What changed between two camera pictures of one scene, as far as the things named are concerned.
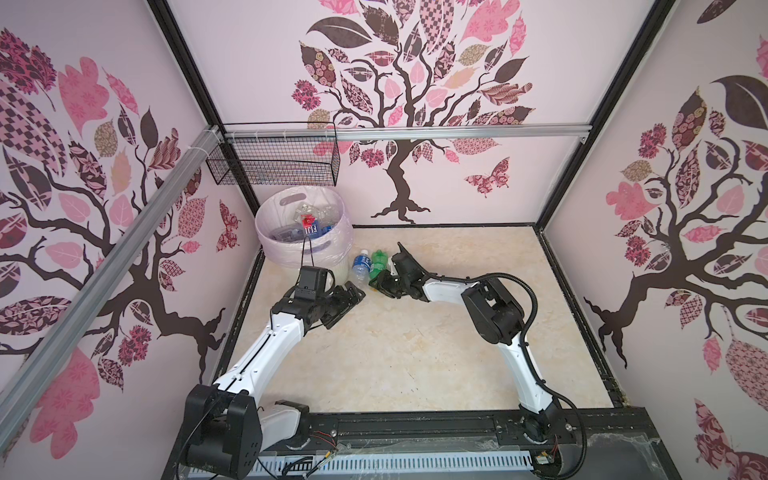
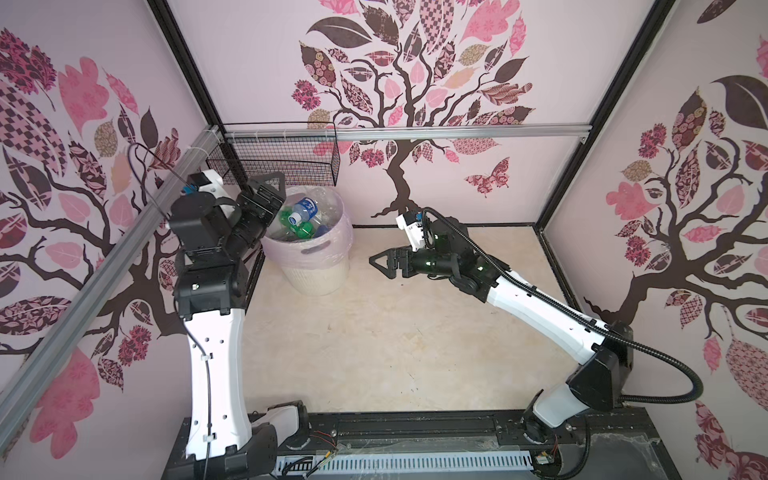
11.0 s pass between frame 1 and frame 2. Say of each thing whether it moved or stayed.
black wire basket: stayed
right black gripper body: moved
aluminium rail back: stayed
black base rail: stayed
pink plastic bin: stayed
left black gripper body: moved
